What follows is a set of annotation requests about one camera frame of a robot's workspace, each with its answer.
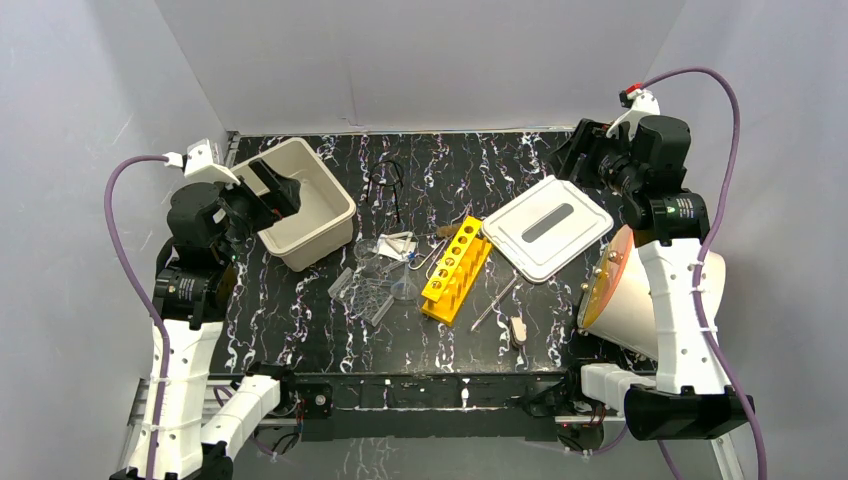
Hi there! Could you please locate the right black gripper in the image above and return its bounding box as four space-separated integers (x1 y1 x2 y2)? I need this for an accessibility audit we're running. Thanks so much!
543 118 642 198

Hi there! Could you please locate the black wire ring stand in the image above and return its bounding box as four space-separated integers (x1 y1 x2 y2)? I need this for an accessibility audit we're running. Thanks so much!
366 159 405 223

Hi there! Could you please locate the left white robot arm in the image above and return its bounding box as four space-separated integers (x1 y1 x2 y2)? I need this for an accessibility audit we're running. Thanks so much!
118 160 302 479

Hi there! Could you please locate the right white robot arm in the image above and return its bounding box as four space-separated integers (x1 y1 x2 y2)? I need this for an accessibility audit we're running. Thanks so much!
550 115 753 441

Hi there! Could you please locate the beige plastic bin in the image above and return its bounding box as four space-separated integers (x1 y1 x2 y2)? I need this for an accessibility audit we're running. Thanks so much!
232 137 357 272

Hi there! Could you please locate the white bin lid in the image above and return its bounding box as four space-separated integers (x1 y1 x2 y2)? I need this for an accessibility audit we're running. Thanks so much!
482 176 614 284

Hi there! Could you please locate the clear well plate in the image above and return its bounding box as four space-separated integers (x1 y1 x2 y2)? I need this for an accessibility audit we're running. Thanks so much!
328 268 395 326

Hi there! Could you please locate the white centrifuge with orange lid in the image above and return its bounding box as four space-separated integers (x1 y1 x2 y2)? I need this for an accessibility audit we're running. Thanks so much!
576 223 728 362

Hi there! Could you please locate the glass stirring rod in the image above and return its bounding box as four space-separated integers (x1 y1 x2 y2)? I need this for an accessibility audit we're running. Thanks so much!
470 276 518 332

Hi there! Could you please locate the yellow test tube rack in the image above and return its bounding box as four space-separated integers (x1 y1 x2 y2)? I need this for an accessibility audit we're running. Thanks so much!
421 217 493 327

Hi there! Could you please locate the clear plastic funnel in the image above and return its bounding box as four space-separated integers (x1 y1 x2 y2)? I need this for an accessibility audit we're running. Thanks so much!
390 259 419 302

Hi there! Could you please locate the small beige stopper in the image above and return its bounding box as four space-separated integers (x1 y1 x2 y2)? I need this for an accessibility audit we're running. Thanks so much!
509 316 528 349

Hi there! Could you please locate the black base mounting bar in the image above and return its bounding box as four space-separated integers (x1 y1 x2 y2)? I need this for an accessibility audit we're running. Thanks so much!
295 373 578 441

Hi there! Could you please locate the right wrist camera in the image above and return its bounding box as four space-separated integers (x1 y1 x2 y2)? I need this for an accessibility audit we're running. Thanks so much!
605 83 661 140

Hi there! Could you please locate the aluminium frame rail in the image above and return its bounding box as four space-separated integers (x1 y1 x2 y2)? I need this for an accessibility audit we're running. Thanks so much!
119 377 747 480

